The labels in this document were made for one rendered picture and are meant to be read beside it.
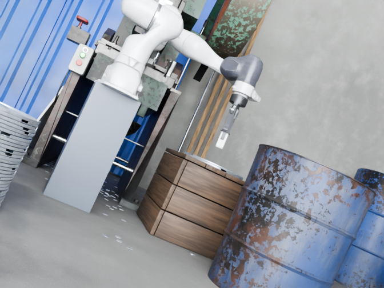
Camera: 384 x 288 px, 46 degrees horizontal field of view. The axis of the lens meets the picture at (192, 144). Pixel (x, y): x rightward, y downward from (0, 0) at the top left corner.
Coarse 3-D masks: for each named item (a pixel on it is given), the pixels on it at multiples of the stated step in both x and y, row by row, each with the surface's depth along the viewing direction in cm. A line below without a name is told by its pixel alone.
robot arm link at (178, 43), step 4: (168, 8) 203; (172, 8) 203; (176, 8) 205; (176, 12) 204; (180, 16) 206; (184, 32) 207; (188, 32) 207; (180, 36) 206; (184, 36) 206; (188, 36) 205; (172, 40) 210; (176, 40) 208; (180, 40) 206; (184, 40) 205; (172, 44) 211; (176, 44) 208; (180, 44) 206; (176, 48) 210; (180, 48) 207; (180, 52) 210
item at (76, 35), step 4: (72, 28) 222; (76, 28) 222; (80, 28) 224; (72, 32) 222; (76, 32) 222; (80, 32) 222; (84, 32) 223; (68, 36) 221; (72, 36) 222; (76, 36) 222; (80, 36) 222; (84, 36) 223; (88, 36) 223; (72, 40) 222; (76, 40) 222; (80, 40) 222; (84, 40) 223; (88, 40) 227; (84, 44) 223
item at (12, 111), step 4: (0, 104) 111; (4, 104) 127; (0, 108) 101; (4, 108) 102; (8, 108) 114; (12, 108) 127; (8, 112) 103; (12, 112) 103; (16, 112) 121; (20, 112) 126; (16, 116) 105; (20, 116) 105; (24, 116) 120; (28, 116) 125; (28, 120) 108; (32, 120) 109; (36, 120) 121
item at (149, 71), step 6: (96, 48) 235; (102, 48) 235; (108, 48) 239; (96, 54) 238; (108, 54) 236; (114, 54) 236; (144, 72) 239; (150, 72) 240; (156, 72) 240; (156, 78) 240; (162, 78) 241; (168, 78) 241; (168, 84) 241
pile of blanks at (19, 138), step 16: (0, 112) 101; (0, 128) 103; (16, 128) 106; (32, 128) 111; (0, 144) 104; (16, 144) 108; (0, 160) 105; (16, 160) 110; (0, 176) 107; (0, 192) 111
